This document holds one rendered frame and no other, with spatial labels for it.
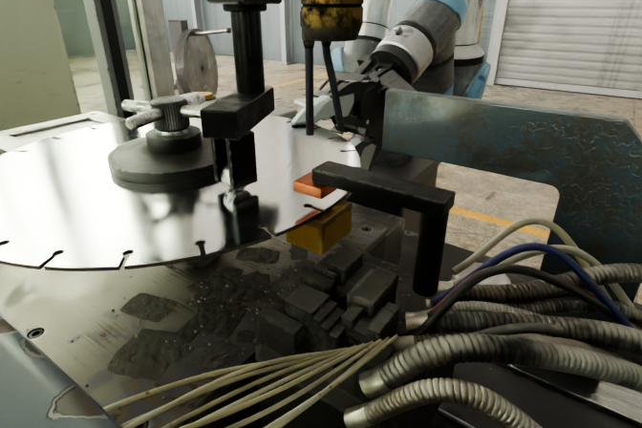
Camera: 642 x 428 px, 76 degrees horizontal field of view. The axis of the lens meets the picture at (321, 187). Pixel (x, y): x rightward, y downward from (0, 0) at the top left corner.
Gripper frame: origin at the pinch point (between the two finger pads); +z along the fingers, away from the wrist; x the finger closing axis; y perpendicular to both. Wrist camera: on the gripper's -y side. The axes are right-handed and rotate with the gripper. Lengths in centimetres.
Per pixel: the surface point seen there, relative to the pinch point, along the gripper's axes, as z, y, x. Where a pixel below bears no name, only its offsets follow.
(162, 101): 9.7, -0.4, 19.9
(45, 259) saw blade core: 22.7, -9.2, 21.6
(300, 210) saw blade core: 11.0, -14.9, 14.1
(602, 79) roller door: -442, 86, -360
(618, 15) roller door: -479, 87, -298
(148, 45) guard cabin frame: -8, 49, 9
